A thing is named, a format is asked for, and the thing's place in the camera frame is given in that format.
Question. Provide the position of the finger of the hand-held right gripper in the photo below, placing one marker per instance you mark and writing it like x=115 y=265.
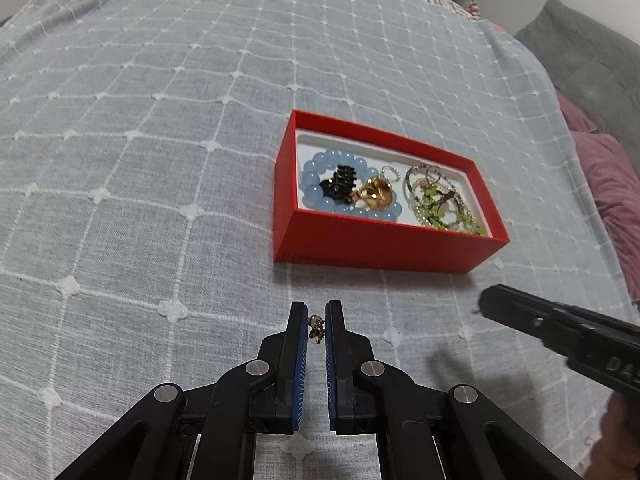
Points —
x=525 y=310

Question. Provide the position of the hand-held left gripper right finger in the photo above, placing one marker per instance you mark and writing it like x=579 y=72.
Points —
x=331 y=360

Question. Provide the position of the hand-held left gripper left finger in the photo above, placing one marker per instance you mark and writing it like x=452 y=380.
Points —
x=300 y=360

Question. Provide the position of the small gold earring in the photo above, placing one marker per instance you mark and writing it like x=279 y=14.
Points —
x=316 y=332

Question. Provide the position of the red jewelry box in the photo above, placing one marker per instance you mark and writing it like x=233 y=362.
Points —
x=375 y=245

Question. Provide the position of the gold round ornament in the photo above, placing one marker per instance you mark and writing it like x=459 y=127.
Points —
x=375 y=192

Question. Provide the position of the black hair clip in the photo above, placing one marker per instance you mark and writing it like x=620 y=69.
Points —
x=342 y=180

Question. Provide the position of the person's right hand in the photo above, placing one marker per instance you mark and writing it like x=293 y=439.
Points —
x=625 y=440

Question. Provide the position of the purple pillow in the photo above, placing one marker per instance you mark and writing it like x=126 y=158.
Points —
x=615 y=185

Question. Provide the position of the grey checked blanket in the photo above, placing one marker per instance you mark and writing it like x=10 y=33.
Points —
x=150 y=160

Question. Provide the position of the dark grey pillow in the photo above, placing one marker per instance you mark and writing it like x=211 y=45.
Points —
x=590 y=60

